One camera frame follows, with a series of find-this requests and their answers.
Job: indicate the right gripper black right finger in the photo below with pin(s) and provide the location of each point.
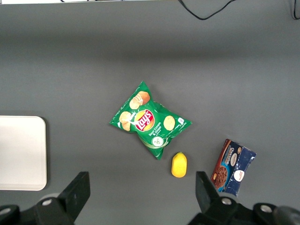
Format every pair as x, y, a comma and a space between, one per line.
208, 201

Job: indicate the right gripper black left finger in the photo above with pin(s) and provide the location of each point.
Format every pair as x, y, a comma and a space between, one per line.
72, 199

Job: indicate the blue chocolate cookie box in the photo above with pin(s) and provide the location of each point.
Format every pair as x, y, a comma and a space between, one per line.
234, 166

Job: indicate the pale pink plastic tray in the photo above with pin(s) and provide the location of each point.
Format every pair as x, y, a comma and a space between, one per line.
22, 152

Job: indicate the yellow lemon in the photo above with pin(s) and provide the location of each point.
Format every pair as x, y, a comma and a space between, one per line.
179, 165

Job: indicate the green chips bag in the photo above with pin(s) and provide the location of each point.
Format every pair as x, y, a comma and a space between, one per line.
150, 124

